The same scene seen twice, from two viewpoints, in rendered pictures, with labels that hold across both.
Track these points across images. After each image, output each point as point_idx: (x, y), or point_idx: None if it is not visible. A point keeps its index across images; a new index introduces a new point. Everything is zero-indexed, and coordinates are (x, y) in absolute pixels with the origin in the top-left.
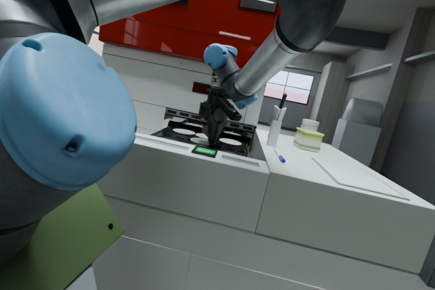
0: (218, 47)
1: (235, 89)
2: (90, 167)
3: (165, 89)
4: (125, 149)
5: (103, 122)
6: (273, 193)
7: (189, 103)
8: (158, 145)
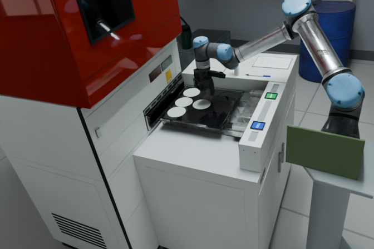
0: (230, 47)
1: (239, 61)
2: None
3: (137, 98)
4: None
5: None
6: (286, 88)
7: (152, 93)
8: (272, 108)
